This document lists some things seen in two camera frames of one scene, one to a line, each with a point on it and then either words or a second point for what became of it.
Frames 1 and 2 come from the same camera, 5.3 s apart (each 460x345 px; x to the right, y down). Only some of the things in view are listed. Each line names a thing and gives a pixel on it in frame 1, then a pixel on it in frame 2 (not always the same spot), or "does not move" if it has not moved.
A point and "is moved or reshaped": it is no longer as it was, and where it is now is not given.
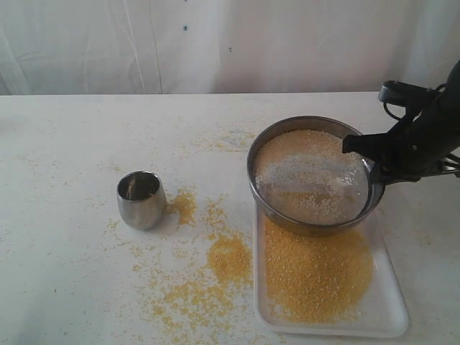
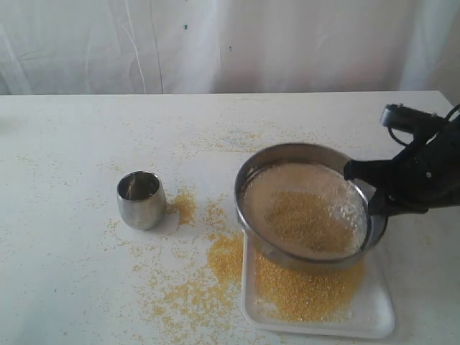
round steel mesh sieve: x=300 y=182 is moved or reshaped
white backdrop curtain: x=196 y=47 does not move
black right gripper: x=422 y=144 -> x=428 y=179
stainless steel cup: x=141 y=200 does not move
